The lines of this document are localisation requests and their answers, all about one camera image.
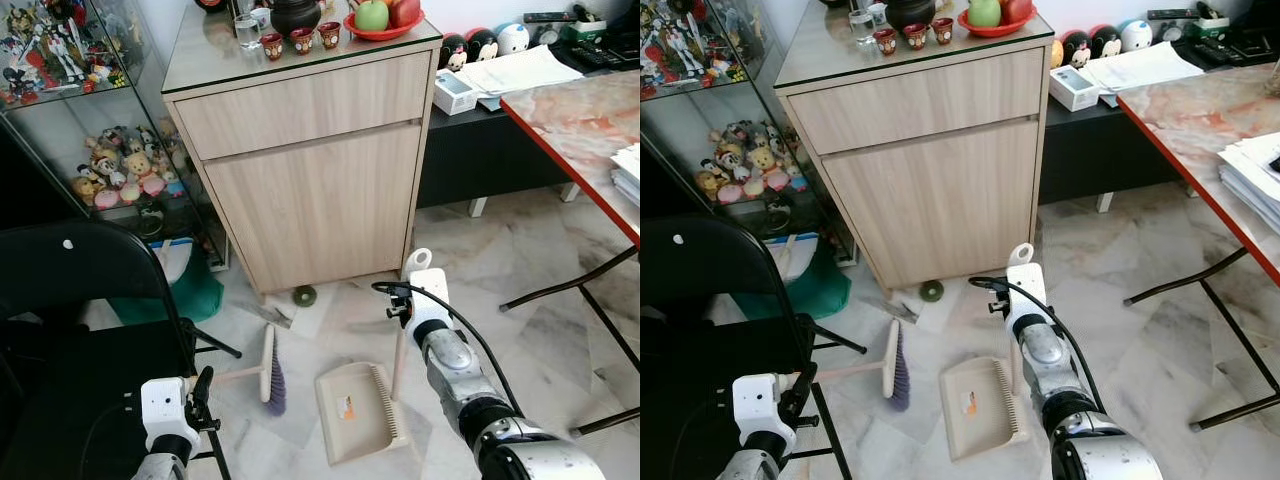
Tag beige broom purple bristles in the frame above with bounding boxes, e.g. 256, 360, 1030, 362
812, 318, 913, 413
210, 323, 289, 418

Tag beige long-handled dustpan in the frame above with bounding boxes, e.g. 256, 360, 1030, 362
315, 247, 434, 467
938, 242, 1036, 462

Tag green bag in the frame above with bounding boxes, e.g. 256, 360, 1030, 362
770, 232, 856, 321
108, 238, 226, 326

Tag black folding chair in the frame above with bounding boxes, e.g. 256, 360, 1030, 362
640, 213, 869, 480
0, 220, 243, 480

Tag light wooden cabinet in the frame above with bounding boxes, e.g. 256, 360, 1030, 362
772, 0, 1056, 291
160, 0, 444, 296

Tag white paper stack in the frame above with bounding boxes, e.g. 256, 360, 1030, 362
1217, 130, 1280, 236
610, 143, 641, 209

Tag glass display cabinet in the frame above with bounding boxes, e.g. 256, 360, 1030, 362
0, 0, 231, 271
640, 0, 859, 266

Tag marble table red edge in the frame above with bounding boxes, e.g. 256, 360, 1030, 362
498, 70, 641, 436
1115, 62, 1280, 433

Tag black low cabinet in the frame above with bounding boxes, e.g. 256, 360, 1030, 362
1035, 15, 1280, 206
415, 20, 641, 211

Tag dark brown teapot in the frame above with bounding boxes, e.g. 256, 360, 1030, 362
270, 0, 323, 36
885, 0, 938, 31

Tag white rectangular carton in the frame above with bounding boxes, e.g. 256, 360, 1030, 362
1048, 66, 1101, 111
433, 72, 479, 116

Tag black telephone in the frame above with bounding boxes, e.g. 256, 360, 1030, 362
1180, 30, 1280, 69
568, 35, 641, 73

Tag red plate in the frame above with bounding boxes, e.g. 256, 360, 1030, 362
343, 8, 425, 43
957, 5, 1036, 39

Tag white paper sheets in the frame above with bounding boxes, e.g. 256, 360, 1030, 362
462, 45, 584, 98
1085, 42, 1206, 93

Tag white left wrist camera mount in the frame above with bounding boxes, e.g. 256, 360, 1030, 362
732, 373, 786, 441
140, 376, 193, 446

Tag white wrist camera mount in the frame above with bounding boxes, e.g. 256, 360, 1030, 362
140, 376, 193, 446
405, 268, 456, 346
1003, 263, 1051, 341
732, 373, 786, 441

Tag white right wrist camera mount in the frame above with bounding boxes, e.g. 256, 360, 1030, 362
405, 268, 456, 346
1003, 263, 1051, 341

